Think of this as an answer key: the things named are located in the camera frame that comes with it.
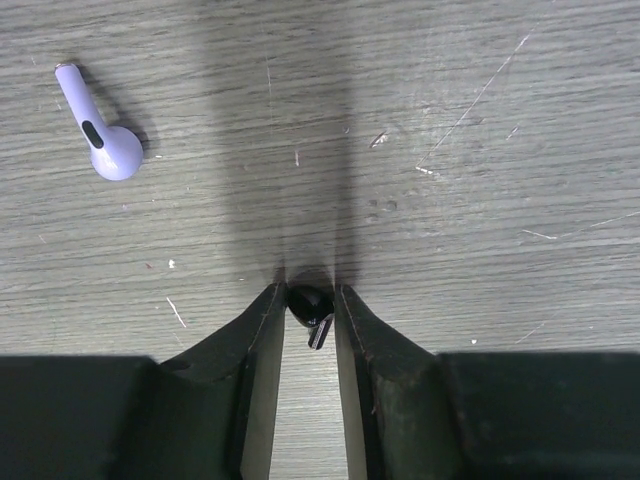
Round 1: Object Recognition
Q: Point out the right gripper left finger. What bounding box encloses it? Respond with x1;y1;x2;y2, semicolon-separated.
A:
1;283;286;479

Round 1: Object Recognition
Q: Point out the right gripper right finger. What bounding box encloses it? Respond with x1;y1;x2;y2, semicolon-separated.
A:
335;285;639;479

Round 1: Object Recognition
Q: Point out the black earbud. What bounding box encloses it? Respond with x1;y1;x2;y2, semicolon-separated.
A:
287;285;335;350

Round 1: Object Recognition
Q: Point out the lilac earbud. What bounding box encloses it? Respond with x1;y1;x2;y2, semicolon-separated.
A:
54;63;144;181

